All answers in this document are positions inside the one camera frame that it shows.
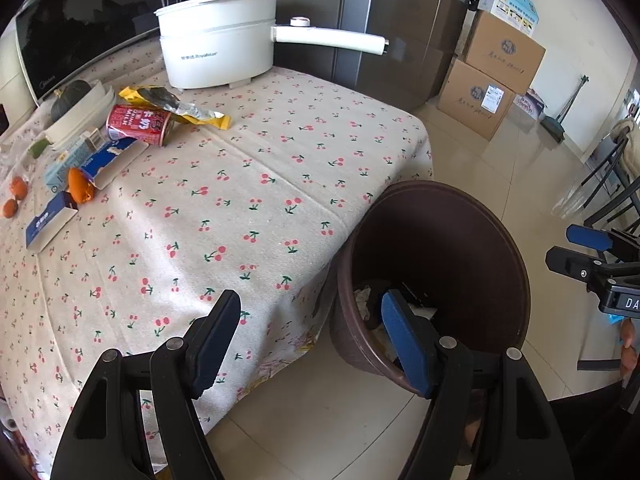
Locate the green broom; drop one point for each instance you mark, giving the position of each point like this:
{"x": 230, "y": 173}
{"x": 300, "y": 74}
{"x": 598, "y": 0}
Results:
{"x": 555, "y": 127}

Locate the black microwave oven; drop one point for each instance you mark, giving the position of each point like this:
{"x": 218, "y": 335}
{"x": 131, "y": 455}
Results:
{"x": 100, "y": 10}

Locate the white bowl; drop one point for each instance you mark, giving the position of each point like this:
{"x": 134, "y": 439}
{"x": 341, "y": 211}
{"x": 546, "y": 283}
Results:
{"x": 85, "y": 115}

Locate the long blue cardboard box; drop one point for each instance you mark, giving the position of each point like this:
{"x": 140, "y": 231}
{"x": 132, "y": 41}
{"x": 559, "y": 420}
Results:
{"x": 50, "y": 222}

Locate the person's right hand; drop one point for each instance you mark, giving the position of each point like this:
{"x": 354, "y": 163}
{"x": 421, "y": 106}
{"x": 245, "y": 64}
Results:
{"x": 630, "y": 350}

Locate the yellow floral undercloth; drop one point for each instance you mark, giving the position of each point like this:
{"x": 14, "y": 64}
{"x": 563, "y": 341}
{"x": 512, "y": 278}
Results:
{"x": 285, "y": 360}

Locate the red and white drink can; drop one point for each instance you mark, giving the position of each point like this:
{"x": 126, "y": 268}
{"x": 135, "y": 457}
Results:
{"x": 137, "y": 125}

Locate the dark green pumpkin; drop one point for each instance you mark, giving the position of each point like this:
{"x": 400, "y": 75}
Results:
{"x": 70, "y": 100}

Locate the orange peel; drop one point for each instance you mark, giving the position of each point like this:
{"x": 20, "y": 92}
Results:
{"x": 80, "y": 187}

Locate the small green fruit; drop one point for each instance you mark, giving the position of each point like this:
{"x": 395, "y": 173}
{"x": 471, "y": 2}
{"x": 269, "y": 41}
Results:
{"x": 38, "y": 148}

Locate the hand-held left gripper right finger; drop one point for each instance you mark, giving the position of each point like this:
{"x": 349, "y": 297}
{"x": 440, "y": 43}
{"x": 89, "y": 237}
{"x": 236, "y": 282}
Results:
{"x": 405, "y": 345}

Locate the yellow foil wrapper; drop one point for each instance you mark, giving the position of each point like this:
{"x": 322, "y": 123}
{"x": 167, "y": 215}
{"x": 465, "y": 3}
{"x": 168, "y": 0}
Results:
{"x": 190, "y": 110}

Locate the white printed package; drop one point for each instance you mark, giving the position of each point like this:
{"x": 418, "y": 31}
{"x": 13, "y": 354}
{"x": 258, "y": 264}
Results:
{"x": 530, "y": 105}

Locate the brown cardboard box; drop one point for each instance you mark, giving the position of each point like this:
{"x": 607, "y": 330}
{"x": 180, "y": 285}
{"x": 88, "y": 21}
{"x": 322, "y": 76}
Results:
{"x": 505, "y": 52}
{"x": 475, "y": 100}

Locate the black chair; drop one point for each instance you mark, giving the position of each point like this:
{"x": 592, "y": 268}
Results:
{"x": 615, "y": 185}

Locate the light blue printed box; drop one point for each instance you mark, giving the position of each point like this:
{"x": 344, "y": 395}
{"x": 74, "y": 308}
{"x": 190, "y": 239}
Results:
{"x": 510, "y": 7}

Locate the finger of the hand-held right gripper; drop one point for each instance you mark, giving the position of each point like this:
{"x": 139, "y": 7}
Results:
{"x": 590, "y": 236}
{"x": 575, "y": 262}

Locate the brown plastic bin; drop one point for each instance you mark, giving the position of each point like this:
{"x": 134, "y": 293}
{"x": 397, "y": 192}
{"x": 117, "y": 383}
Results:
{"x": 450, "y": 240}

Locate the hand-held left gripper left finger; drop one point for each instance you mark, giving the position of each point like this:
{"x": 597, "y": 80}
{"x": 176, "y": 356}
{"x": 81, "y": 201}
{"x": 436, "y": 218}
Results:
{"x": 212, "y": 345}

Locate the grey refrigerator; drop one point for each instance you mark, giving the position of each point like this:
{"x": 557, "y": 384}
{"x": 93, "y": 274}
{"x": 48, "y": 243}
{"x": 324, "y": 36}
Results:
{"x": 390, "y": 25}

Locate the white electric pot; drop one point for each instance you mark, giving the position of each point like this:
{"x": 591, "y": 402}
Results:
{"x": 215, "y": 45}

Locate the light blue milk carton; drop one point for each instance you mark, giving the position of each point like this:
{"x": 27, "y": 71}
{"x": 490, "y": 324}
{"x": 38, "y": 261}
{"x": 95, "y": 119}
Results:
{"x": 62, "y": 170}

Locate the cherry print tablecloth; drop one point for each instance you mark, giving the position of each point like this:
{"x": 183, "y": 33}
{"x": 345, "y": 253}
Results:
{"x": 200, "y": 260}

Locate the small orange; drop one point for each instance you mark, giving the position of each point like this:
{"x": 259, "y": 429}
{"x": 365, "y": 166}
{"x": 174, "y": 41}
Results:
{"x": 19, "y": 185}
{"x": 10, "y": 208}

